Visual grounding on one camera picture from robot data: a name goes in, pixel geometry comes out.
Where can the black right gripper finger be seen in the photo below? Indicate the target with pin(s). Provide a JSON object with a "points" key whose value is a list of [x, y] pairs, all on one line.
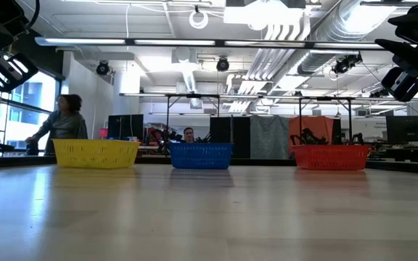
{"points": [[406, 20], [394, 49]]}

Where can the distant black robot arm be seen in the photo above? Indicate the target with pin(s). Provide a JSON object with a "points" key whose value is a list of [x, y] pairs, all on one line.
{"points": [[308, 137]]}

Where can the black computer monitor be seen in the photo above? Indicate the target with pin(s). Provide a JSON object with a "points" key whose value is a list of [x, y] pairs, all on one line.
{"points": [[407, 129], [125, 127]]}

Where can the large glass window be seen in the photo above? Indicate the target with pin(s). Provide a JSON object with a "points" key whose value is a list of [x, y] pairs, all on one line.
{"points": [[31, 108]]}

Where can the orange hanging cloth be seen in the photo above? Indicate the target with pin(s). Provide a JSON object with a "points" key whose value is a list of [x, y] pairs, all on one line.
{"points": [[307, 123]]}

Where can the white ceiling conduits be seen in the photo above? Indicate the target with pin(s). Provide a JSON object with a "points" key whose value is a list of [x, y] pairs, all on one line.
{"points": [[278, 54]]}

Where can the person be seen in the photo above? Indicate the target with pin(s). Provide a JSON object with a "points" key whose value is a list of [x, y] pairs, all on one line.
{"points": [[64, 127], [188, 135]]}

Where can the red plastic basket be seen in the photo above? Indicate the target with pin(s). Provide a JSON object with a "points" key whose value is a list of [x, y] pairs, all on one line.
{"points": [[330, 157]]}

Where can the grey hanging cloth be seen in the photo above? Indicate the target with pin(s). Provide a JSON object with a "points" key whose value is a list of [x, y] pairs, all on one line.
{"points": [[269, 136]]}

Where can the small pink box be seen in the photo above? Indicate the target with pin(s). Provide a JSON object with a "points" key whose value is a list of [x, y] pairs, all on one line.
{"points": [[103, 133]]}

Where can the yellow plastic basket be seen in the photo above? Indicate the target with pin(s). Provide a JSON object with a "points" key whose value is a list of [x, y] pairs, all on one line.
{"points": [[96, 154]]}

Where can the overhead light bar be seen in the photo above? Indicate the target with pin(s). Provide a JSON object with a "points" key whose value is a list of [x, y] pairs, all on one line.
{"points": [[216, 42]]}

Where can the black partition panel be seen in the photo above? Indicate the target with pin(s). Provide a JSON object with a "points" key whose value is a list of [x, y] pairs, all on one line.
{"points": [[230, 134]]}

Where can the red equipment cart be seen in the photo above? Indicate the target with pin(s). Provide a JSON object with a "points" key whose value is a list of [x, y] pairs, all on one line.
{"points": [[154, 136]]}

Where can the blue plastic basket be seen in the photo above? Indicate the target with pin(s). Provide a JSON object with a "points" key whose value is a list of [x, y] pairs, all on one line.
{"points": [[201, 156]]}

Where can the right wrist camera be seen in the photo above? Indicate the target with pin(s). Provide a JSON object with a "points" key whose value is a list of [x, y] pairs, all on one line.
{"points": [[401, 85]]}

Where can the black ceiling camera cluster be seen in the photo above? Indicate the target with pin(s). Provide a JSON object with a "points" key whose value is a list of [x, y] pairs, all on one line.
{"points": [[347, 63]]}

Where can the silver air duct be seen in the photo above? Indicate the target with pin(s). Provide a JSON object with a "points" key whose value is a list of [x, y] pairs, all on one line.
{"points": [[339, 29]]}

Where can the black metal rig frame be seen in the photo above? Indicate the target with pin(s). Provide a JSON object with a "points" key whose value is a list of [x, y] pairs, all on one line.
{"points": [[168, 116], [350, 116]]}

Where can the round black ceiling camera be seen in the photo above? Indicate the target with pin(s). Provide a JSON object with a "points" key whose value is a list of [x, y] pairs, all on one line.
{"points": [[222, 64], [102, 68]]}

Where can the black aluminium table frame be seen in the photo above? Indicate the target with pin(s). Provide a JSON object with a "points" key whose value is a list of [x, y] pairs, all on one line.
{"points": [[267, 162]]}

